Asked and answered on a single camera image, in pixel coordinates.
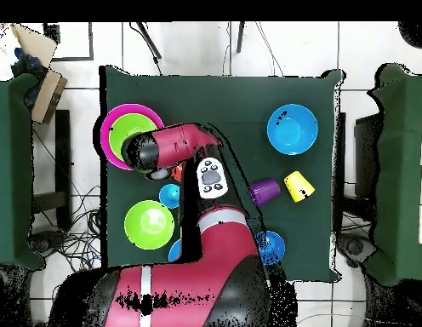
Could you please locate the light blue cup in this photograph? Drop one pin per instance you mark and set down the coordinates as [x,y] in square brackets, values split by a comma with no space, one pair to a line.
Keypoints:
[169,196]

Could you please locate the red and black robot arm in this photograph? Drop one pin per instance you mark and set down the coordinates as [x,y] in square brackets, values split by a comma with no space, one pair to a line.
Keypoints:
[197,279]

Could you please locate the black tripod leg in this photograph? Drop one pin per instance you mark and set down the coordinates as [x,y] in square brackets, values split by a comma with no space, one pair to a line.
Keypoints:
[240,37]
[149,42]

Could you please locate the dark green table cloth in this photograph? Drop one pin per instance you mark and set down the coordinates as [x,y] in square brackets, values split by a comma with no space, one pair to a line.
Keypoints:
[231,98]

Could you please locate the green bowl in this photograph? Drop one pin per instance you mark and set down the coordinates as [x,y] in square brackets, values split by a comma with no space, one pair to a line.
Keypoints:
[129,127]
[149,224]

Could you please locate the orange bowl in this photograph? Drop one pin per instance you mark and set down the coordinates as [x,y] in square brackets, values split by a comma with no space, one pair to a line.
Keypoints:
[177,173]

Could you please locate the yellow cup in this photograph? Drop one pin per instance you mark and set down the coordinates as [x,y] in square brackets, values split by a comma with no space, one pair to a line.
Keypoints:
[297,186]

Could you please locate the purple cup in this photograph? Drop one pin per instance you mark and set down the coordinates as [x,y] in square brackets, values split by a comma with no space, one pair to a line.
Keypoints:
[265,191]

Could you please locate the brown cardboard sheet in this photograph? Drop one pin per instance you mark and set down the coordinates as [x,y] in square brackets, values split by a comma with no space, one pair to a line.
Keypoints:
[35,44]

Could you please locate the pink bowl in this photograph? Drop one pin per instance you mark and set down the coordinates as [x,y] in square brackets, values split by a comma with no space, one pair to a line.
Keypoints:
[104,136]

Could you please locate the light blue bowl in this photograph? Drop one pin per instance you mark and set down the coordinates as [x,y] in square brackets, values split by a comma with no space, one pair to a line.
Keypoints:
[175,253]
[292,129]

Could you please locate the green cloth side table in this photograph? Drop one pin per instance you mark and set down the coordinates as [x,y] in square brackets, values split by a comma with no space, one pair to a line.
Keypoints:
[401,153]
[12,170]

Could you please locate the brown cardboard box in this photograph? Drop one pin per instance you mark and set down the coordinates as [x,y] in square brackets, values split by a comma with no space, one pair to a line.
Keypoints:
[47,97]

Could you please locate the black metal stand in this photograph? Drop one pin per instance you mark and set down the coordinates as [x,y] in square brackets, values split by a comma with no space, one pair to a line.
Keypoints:
[63,153]
[366,153]

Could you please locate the black pedestal leg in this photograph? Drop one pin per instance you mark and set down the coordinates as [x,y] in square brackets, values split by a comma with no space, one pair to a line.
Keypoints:
[47,242]
[355,248]

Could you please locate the small dark blue bowl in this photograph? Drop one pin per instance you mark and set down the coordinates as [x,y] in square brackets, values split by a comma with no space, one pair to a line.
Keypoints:
[275,247]

